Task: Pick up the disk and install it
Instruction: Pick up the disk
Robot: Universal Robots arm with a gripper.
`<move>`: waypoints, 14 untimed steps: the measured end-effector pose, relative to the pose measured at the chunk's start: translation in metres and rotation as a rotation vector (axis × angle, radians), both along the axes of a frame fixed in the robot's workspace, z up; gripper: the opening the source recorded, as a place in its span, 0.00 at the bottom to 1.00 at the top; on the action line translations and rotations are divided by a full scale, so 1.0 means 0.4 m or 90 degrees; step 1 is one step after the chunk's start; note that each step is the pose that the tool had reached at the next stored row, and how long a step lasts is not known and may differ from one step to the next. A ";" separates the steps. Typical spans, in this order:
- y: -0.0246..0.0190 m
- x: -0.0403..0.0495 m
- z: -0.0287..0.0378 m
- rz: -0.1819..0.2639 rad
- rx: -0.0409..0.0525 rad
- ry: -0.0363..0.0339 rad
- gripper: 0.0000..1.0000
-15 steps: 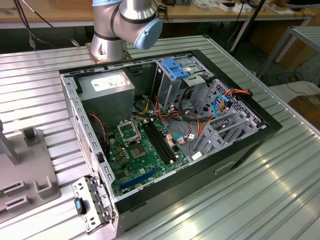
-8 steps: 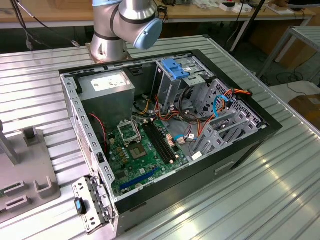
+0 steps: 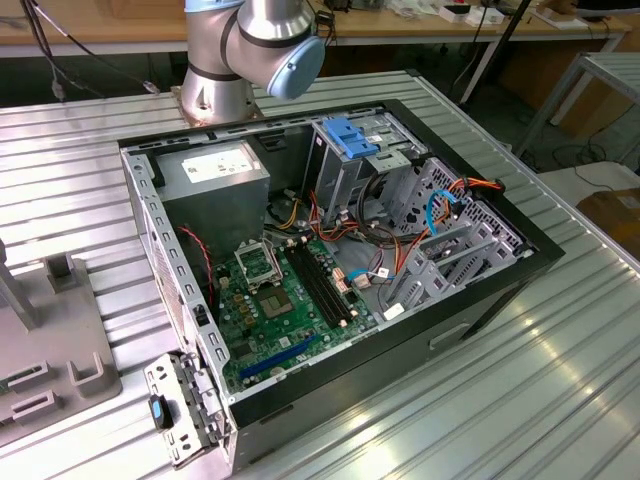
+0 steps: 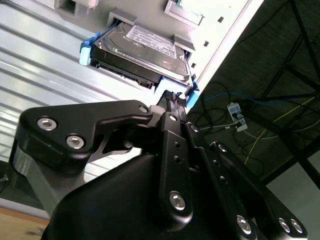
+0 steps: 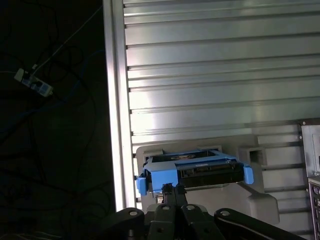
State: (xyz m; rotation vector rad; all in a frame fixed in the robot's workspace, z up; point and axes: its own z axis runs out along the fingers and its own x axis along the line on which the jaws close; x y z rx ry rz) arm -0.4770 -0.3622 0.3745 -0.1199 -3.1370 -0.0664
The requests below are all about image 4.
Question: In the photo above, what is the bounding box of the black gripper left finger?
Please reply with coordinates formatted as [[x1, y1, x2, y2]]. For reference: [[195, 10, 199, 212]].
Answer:
[[11, 90, 195, 225]]

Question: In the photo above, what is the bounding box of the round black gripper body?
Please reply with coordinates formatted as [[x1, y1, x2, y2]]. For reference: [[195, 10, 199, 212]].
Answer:
[[41, 152, 240, 240]]

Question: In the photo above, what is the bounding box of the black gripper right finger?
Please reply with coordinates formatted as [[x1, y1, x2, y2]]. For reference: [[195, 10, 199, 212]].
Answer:
[[174, 93, 310, 240]]

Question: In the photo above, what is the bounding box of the hard disk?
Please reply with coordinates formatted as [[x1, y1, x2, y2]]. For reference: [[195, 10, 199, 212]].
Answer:
[[79, 21, 201, 109]]

